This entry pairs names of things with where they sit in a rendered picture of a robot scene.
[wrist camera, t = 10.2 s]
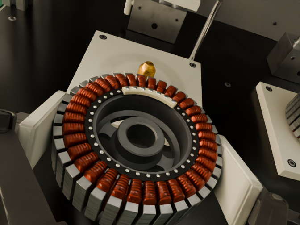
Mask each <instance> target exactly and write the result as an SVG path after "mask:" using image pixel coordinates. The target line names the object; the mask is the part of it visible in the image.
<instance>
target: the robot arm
mask: <svg viewBox="0 0 300 225"><path fill-rule="evenodd" d="M65 95H66V92H63V91H60V90H58V91H57V92H55V93H54V94H53V95H52V96H51V97H50V98H49V99H48V100H47V101H45V102H44V103H43V104H42V105H41V106H40V107H38V108H37V109H36V110H35V111H34V112H33V113H31V114H27V113H23V112H20V113H14V112H12V111H9V110H5V109H0V225H68V224H67V223H66V222H64V221H61V222H56V220H55V218H54V216H53V214H52V211H51V209H50V207H49V205H48V203H47V201H46V198H45V196H44V194H43V192H42V190H41V187H40V185H39V183H38V181H37V178H36V176H35V174H34V172H33V168H34V166H35V165H36V164H37V162H38V161H39V159H40V158H41V156H42V155H43V154H44V152H45V150H46V149H47V148H48V146H49V145H50V143H51V142H52V136H53V122H54V116H55V114H57V110H58V108H59V106H60V103H62V99H63V98H64V96H65ZM217 135H219V134H217ZM219 136H220V139H221V144H220V146H221V147H222V153H223V155H222V156H221V158H223V166H222V168H221V170H222V171H221V175H220V177H219V179H218V180H217V181H218V182H217V184H216V185H215V187H214V188H213V191H214V193H215V196H216V198H217V200H218V202H219V205H220V207H221V209H222V211H223V214H224V216H225V218H226V220H227V222H228V224H229V225H245V224H246V222H247V221H248V223H249V225H300V213H297V212H295V211H292V210H290V209H288V207H289V205H288V203H287V201H286V200H284V199H283V198H282V197H280V196H279V195H277V194H274V193H271V192H269V191H268V190H267V189H266V188H265V187H264V185H263V184H262V183H261V182H260V180H259V179H258V178H257V176H256V175H254V174H253V173H252V172H251V170H250V169H249V168H248V166H247V165H246V164H245V163H244V161H243V160H242V159H241V158H240V156H239V155H238V154H237V152H236V151H235V150H234V148H233V147H232V146H231V145H230V143H229V142H228V141H227V140H226V138H225V137H224V136H222V135H219Z"/></svg>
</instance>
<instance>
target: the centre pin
mask: <svg viewBox="0 0 300 225"><path fill-rule="evenodd" d="M155 73H156V69H155V67H154V64H153V63H152V62H151V61H146V62H144V63H142V64H141V65H140V66H139V69H138V72H137V74H141V75H144V76H145V77H146V79H147V77H148V76H150V77H154V75H155Z"/></svg>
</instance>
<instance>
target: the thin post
mask: <svg viewBox="0 0 300 225"><path fill-rule="evenodd" d="M222 3H223V0H216V2H215V4H214V6H213V8H212V10H211V12H210V14H209V16H208V18H207V20H206V23H205V25H204V26H203V28H202V31H201V33H200V35H199V37H198V39H197V41H196V43H195V45H194V47H193V49H192V52H191V54H190V56H189V58H188V60H189V61H194V59H195V57H196V55H197V53H198V51H199V49H200V47H201V45H202V43H203V41H204V39H205V37H206V35H207V33H208V31H209V29H210V27H211V25H212V23H213V21H214V19H215V17H216V15H217V13H218V11H219V9H220V7H221V5H222Z"/></svg>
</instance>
